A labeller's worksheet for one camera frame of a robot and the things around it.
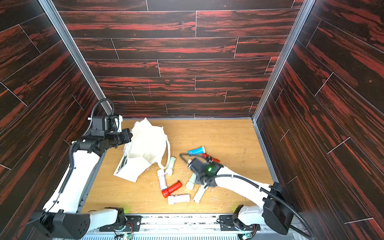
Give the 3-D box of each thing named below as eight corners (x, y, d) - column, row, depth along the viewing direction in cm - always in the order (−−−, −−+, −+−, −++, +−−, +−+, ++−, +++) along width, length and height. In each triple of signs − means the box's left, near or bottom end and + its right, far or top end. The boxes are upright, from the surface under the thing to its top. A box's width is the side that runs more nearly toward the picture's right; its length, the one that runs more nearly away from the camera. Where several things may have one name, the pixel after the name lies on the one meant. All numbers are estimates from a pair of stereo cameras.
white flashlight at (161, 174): (160, 190, 86) (159, 188, 83) (157, 172, 93) (156, 170, 90) (167, 188, 86) (166, 186, 84) (164, 170, 94) (163, 168, 91)
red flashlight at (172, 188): (164, 198, 83) (163, 197, 80) (161, 192, 85) (160, 191, 82) (182, 186, 87) (181, 184, 85) (178, 180, 89) (177, 178, 87)
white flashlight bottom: (168, 205, 81) (167, 204, 79) (168, 196, 84) (167, 195, 82) (190, 202, 81) (190, 201, 80) (190, 194, 84) (190, 193, 83)
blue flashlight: (188, 156, 100) (188, 153, 98) (187, 150, 103) (187, 147, 101) (205, 154, 102) (205, 151, 99) (203, 148, 105) (204, 145, 102)
